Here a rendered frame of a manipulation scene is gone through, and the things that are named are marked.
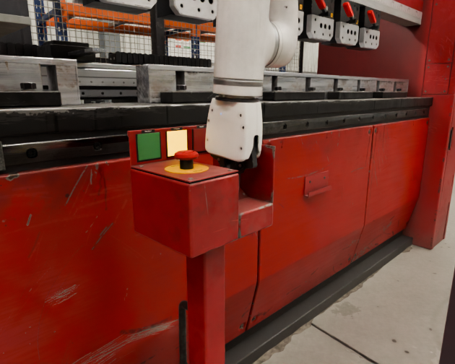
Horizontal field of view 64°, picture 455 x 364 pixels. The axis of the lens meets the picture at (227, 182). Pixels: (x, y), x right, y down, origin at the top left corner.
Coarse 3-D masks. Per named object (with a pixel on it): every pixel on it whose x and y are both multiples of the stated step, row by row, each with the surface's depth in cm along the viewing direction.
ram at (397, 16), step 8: (352, 0) 147; (360, 0) 151; (368, 0) 156; (400, 0) 176; (408, 0) 182; (416, 0) 189; (376, 8) 161; (384, 8) 166; (392, 8) 172; (416, 8) 190; (384, 16) 176; (392, 16) 176; (400, 16) 179; (408, 16) 185; (400, 24) 196; (408, 24) 196; (416, 24) 196
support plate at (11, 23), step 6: (0, 18) 47; (6, 18) 47; (12, 18) 48; (18, 18) 48; (24, 18) 48; (30, 18) 49; (0, 24) 48; (6, 24) 48; (12, 24) 48; (18, 24) 48; (24, 24) 49; (30, 24) 49; (0, 30) 54; (6, 30) 54; (12, 30) 54; (0, 36) 59
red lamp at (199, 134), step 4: (204, 128) 72; (196, 132) 71; (200, 132) 71; (204, 132) 72; (196, 136) 71; (200, 136) 72; (204, 136) 72; (196, 140) 71; (200, 140) 72; (204, 140) 72; (196, 144) 71; (200, 144) 72; (204, 144) 73; (196, 148) 71; (200, 148) 72; (204, 148) 73
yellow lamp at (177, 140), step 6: (168, 132) 66; (174, 132) 67; (180, 132) 68; (168, 138) 66; (174, 138) 67; (180, 138) 68; (186, 138) 69; (168, 144) 66; (174, 144) 67; (180, 144) 68; (186, 144) 69; (168, 150) 67; (174, 150) 67
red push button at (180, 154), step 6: (180, 150) 60; (186, 150) 59; (192, 150) 60; (174, 156) 58; (180, 156) 57; (186, 156) 57; (192, 156) 58; (198, 156) 59; (180, 162) 59; (186, 162) 58; (192, 162) 59; (180, 168) 59; (186, 168) 59; (192, 168) 59
